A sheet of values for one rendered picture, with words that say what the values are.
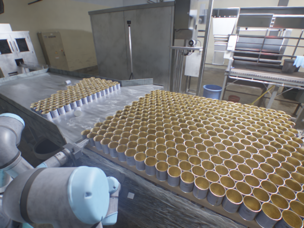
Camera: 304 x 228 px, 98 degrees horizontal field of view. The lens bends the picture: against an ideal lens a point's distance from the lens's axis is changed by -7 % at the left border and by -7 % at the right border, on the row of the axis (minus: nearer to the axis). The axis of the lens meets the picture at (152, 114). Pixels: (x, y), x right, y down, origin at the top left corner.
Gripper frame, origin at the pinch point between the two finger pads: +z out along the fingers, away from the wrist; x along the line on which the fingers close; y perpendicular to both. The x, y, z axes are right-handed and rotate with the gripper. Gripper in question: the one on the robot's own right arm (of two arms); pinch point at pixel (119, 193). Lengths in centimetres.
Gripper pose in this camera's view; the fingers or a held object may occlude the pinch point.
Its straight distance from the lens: 103.7
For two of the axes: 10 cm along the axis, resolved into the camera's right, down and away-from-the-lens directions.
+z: -0.2, 5.9, 8.1
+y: -2.6, 7.8, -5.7
